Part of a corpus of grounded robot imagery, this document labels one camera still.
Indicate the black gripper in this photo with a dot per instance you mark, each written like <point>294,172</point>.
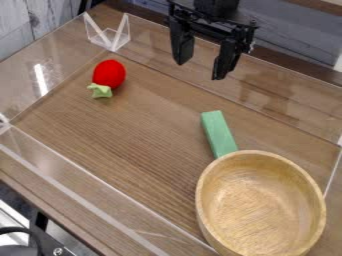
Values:
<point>218,19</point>

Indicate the wooden bowl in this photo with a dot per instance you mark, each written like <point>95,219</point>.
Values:
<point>259,206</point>

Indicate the clear acrylic barrier wall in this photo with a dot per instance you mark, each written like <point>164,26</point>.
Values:
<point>110,165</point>

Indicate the green rectangular block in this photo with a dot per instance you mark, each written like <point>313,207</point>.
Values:
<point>218,133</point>

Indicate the red plush strawberry toy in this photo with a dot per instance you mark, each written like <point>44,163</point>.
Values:
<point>108,77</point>

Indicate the black table frame bracket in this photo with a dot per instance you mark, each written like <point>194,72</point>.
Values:
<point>49,245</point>

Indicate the clear acrylic corner bracket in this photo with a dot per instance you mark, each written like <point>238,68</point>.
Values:
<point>108,38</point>

